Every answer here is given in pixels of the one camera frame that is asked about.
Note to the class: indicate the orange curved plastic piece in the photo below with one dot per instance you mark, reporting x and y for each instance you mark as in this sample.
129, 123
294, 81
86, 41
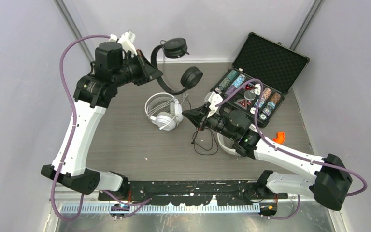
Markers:
280, 137

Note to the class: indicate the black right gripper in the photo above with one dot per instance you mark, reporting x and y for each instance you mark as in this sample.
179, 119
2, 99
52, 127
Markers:
198, 116

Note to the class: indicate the small white headphones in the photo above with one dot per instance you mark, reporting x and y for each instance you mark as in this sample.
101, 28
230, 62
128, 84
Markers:
164, 110

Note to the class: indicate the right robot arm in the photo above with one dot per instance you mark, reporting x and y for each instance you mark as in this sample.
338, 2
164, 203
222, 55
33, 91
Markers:
324, 179

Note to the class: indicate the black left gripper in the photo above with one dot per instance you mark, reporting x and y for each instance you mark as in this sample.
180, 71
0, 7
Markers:
148, 71

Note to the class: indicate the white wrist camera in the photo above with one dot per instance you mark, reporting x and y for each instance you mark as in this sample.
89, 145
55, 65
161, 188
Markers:
212, 99
126, 40

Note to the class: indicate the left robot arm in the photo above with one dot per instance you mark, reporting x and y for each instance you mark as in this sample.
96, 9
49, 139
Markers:
90, 101

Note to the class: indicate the large white grey headphones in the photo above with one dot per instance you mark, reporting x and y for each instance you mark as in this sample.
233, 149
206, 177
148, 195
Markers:
227, 145

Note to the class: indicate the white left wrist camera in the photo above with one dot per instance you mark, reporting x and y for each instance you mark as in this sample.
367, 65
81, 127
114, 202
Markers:
126, 40

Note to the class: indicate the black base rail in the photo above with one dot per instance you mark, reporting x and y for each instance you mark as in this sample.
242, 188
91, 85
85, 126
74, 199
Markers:
196, 193

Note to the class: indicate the black poker chip case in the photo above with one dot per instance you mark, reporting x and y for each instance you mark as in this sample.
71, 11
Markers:
264, 71

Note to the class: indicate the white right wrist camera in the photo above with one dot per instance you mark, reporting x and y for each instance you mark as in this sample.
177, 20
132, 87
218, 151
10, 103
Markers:
212, 99

